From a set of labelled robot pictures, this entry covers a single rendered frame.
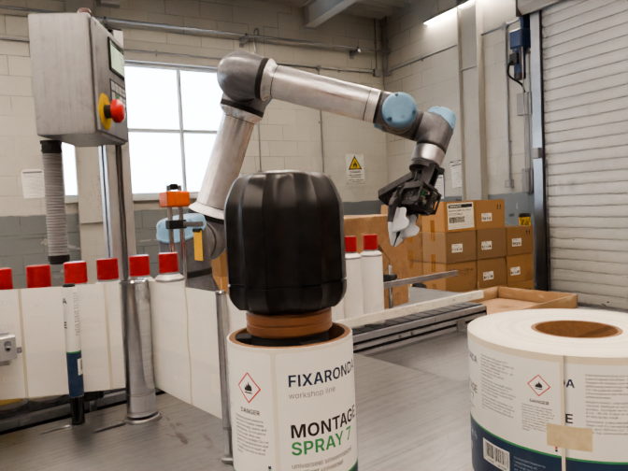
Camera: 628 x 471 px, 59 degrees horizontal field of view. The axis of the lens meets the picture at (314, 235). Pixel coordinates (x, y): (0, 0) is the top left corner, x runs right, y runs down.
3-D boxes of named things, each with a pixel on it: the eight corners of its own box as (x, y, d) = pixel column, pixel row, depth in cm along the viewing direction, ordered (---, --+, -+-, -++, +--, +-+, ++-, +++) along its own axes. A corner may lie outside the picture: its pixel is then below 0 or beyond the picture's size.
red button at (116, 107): (100, 97, 88) (119, 96, 89) (107, 102, 92) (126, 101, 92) (102, 121, 89) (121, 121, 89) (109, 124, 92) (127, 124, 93)
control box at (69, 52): (35, 135, 87) (26, 12, 86) (77, 147, 104) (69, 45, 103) (100, 133, 87) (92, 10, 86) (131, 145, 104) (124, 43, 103)
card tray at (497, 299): (518, 325, 139) (517, 309, 139) (436, 312, 159) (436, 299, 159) (577, 307, 157) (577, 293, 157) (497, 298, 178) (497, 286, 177)
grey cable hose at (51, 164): (50, 265, 92) (41, 139, 91) (46, 264, 95) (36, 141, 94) (73, 264, 94) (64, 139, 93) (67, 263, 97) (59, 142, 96)
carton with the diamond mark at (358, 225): (345, 320, 145) (341, 218, 144) (282, 311, 162) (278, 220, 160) (409, 302, 167) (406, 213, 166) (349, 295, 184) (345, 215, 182)
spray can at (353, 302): (351, 332, 118) (348, 236, 117) (335, 328, 122) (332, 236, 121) (369, 328, 121) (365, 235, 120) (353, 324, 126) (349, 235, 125)
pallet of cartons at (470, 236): (444, 344, 444) (439, 202, 438) (378, 326, 516) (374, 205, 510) (540, 321, 505) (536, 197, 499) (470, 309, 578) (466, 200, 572)
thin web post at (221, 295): (226, 466, 59) (216, 292, 58) (218, 460, 60) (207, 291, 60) (242, 461, 60) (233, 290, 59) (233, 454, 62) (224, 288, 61)
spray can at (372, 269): (373, 327, 122) (369, 235, 121) (357, 324, 126) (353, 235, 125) (390, 323, 125) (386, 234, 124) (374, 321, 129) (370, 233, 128)
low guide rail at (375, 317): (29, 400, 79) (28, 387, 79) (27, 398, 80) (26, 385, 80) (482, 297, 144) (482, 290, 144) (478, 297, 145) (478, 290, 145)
